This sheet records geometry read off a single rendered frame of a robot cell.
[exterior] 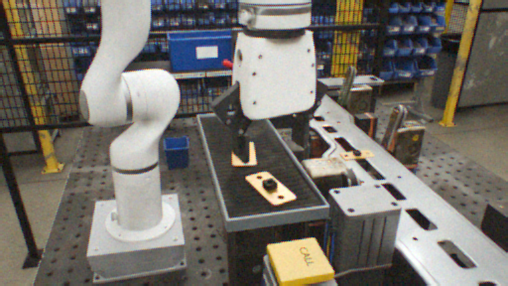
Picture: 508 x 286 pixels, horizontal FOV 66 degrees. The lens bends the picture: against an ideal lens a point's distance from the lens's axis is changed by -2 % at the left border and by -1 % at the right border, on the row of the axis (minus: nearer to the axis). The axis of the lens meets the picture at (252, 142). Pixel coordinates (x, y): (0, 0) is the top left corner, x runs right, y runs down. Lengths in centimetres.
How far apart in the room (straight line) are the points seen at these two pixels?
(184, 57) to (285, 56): 122
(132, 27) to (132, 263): 59
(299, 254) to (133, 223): 70
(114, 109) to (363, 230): 58
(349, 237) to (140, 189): 57
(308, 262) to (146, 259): 69
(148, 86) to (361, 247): 58
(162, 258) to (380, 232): 62
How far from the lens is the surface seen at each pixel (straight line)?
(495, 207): 89
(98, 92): 91
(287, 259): 45
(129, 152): 99
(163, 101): 96
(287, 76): 48
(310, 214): 53
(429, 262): 74
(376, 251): 69
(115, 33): 88
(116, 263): 110
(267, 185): 55
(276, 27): 44
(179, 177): 152
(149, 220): 109
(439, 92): 456
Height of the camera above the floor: 146
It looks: 26 degrees down
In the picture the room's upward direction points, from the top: straight up
